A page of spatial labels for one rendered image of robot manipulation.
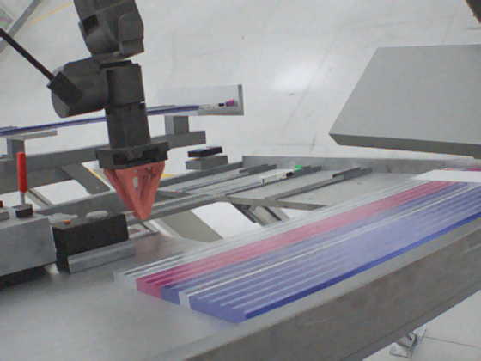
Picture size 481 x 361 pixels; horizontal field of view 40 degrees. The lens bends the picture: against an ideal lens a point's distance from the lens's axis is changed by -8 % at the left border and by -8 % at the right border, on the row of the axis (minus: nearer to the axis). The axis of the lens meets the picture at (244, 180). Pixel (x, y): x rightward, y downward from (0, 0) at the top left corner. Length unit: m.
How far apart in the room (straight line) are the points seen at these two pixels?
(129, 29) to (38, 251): 0.34
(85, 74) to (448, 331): 1.16
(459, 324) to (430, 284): 1.15
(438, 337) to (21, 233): 1.24
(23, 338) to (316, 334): 0.22
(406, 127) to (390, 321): 0.77
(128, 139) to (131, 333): 0.45
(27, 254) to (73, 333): 0.19
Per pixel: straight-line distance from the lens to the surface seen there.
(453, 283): 0.61
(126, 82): 0.91
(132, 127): 0.92
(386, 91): 1.39
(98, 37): 0.93
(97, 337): 0.52
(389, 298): 0.54
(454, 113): 1.24
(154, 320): 0.53
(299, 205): 0.90
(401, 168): 1.02
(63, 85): 0.81
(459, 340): 1.71
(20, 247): 0.70
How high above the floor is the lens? 1.37
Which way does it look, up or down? 31 degrees down
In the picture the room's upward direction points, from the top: 47 degrees counter-clockwise
